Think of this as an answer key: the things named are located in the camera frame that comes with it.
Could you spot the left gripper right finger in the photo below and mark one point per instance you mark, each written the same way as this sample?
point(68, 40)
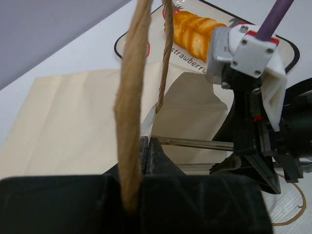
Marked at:
point(175, 203)

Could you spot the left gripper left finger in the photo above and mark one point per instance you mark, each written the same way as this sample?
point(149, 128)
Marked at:
point(65, 204)

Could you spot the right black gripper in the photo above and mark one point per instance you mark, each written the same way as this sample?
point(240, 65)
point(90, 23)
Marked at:
point(258, 148)

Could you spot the brown paper bag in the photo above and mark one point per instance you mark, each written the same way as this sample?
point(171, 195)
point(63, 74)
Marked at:
point(84, 123)

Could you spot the orange braided fake bread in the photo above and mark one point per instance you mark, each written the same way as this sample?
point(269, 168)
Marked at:
point(194, 33)

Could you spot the metal tongs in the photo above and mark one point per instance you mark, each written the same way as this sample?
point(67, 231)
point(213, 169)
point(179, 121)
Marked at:
point(196, 168)

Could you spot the strawberry pattern tray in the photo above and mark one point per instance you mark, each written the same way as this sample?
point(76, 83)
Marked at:
point(288, 50)

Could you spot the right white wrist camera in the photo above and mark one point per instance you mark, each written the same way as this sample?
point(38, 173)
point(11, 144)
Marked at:
point(254, 58)

